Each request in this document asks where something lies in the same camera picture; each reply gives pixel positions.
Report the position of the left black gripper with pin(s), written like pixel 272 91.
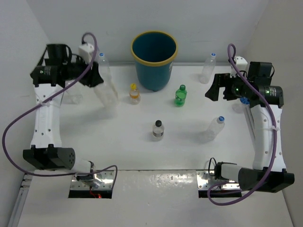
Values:
pixel 92 77

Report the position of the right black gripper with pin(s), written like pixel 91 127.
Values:
pixel 221 80

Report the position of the square clear bottle white cap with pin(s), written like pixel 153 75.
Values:
pixel 106 91

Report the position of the clear bottle blue cap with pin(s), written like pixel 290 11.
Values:
pixel 215 127

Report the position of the bottle with blue label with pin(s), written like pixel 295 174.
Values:
pixel 240 105

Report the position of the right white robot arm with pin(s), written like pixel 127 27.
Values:
pixel 264 128

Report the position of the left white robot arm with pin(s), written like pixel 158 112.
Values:
pixel 49 79

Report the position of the blue bin yellow rim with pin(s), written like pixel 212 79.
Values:
pixel 154 53

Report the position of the green plastic bottle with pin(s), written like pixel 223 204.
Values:
pixel 180 96

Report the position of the small bottle yellow cap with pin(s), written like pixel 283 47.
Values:
pixel 134 94

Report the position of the small bottle black cap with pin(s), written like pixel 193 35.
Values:
pixel 158 131

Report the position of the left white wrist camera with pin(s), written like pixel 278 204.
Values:
pixel 86 52

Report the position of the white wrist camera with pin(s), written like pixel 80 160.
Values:
pixel 240 63
pixel 86 52

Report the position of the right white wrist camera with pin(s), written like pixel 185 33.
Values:
pixel 240 63

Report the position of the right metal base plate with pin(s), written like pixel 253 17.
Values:
pixel 205 180

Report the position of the metal base plate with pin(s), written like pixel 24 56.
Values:
pixel 98 182
pixel 205 180

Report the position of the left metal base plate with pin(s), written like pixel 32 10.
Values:
pixel 98 182

